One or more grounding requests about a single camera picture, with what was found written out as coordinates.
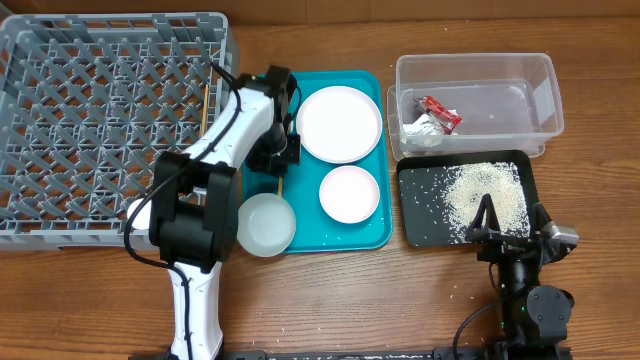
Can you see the black plastic tray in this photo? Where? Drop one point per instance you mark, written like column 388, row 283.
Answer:
column 440, row 195

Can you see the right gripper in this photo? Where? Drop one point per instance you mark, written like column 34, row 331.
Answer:
column 507, row 238

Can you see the white cup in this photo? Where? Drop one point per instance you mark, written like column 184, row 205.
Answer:
column 138, row 215

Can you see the white rice bowl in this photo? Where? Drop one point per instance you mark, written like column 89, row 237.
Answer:
column 349, row 194

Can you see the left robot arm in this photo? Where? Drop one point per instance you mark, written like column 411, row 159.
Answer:
column 194, row 203

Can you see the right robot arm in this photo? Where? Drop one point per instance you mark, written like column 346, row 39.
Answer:
column 534, row 316

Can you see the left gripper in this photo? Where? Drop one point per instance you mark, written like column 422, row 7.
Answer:
column 262, row 162

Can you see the white napkin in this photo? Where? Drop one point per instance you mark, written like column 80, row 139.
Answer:
column 422, row 124

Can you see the clear plastic waste bin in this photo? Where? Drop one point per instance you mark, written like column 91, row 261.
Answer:
column 505, row 101

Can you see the grey shallow bowl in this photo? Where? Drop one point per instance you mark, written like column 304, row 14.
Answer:
column 267, row 225

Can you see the grey plastic dishwasher rack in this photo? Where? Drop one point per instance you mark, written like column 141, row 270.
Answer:
column 88, row 103

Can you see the large white plate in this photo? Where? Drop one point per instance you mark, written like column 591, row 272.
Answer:
column 339, row 124

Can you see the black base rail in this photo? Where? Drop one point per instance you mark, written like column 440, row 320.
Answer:
column 438, row 353

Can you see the red snack wrapper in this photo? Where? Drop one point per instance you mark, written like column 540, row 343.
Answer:
column 447, row 119

